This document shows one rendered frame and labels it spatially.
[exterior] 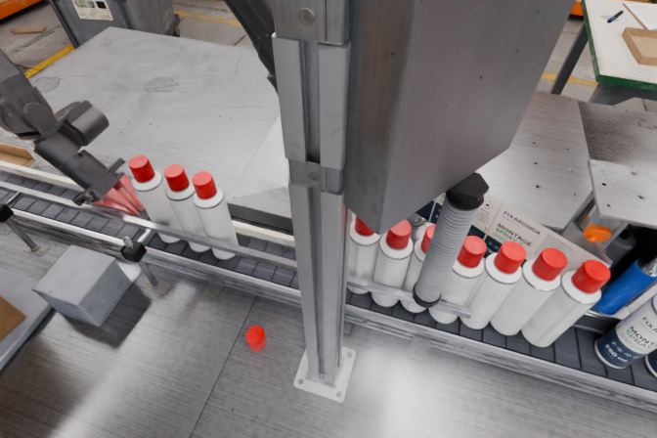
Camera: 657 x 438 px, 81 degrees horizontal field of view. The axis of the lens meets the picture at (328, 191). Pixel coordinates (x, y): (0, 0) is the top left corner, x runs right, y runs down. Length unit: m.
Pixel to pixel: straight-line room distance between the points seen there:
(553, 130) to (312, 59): 1.01
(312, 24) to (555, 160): 0.93
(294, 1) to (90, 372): 0.73
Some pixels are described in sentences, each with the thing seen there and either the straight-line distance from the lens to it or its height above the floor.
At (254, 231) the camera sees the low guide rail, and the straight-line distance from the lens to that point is 0.78.
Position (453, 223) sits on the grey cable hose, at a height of 1.24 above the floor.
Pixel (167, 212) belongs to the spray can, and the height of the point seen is 0.97.
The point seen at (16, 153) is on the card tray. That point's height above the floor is 0.85.
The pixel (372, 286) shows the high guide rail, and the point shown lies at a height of 0.96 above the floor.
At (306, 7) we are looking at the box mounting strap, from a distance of 0.22.
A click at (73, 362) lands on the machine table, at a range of 0.86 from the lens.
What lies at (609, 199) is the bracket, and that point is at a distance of 0.63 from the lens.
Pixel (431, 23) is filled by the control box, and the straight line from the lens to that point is 0.20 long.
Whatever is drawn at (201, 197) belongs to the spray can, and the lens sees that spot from 0.67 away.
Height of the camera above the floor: 1.53
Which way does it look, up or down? 48 degrees down
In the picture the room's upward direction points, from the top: straight up
